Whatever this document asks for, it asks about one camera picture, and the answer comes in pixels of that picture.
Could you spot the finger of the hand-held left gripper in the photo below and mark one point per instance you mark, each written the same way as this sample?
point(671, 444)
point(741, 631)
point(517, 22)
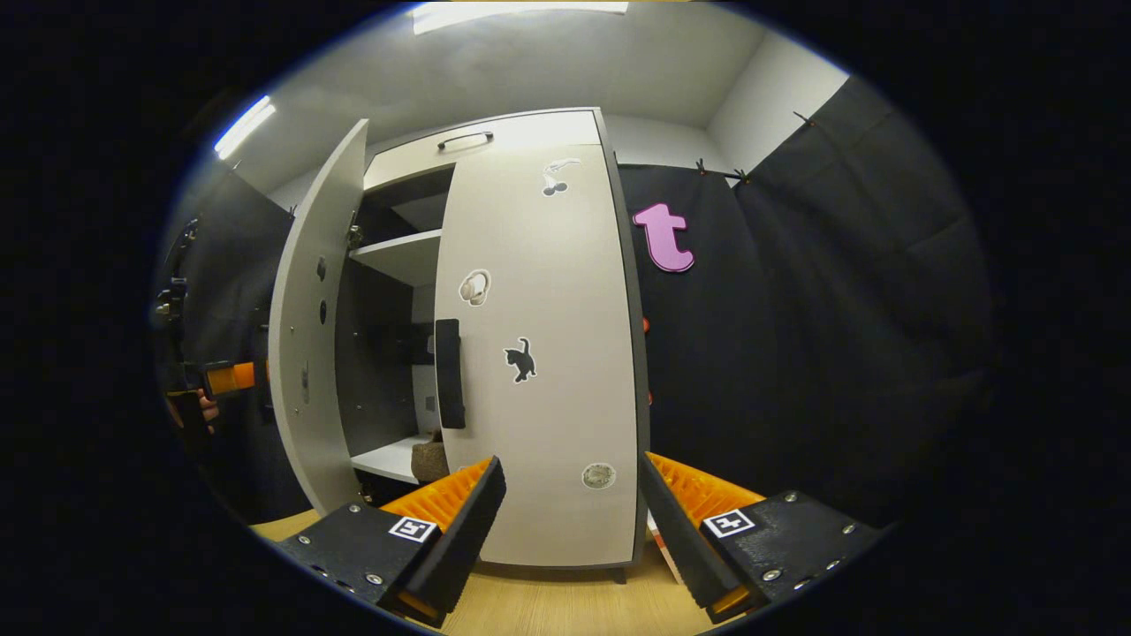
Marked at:
point(234, 377)

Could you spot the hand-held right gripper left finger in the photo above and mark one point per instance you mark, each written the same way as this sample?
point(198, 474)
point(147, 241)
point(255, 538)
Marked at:
point(459, 539)

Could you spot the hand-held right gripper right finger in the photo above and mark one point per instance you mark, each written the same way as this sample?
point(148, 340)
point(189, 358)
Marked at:
point(680, 539)

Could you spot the brown fuzzy shoe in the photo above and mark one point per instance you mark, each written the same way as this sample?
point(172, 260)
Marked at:
point(428, 461)

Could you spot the white shoe cabinet door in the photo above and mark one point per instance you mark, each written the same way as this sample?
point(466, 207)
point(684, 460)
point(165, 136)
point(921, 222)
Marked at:
point(548, 424)
point(296, 442)

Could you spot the white shoe cabinet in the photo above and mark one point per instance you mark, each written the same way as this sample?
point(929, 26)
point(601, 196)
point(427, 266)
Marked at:
point(380, 353)

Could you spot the white cabinet shelf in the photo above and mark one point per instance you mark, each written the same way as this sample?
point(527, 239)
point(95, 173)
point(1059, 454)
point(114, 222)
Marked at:
point(402, 258)
point(389, 459)

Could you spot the white cabinet drawer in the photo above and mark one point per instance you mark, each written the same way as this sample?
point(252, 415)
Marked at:
point(530, 131)

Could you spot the ceiling light strip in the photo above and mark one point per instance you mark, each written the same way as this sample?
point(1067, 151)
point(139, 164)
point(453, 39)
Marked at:
point(243, 126)

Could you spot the ceiling light panel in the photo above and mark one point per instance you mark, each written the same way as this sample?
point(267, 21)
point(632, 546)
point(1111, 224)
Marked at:
point(521, 13)

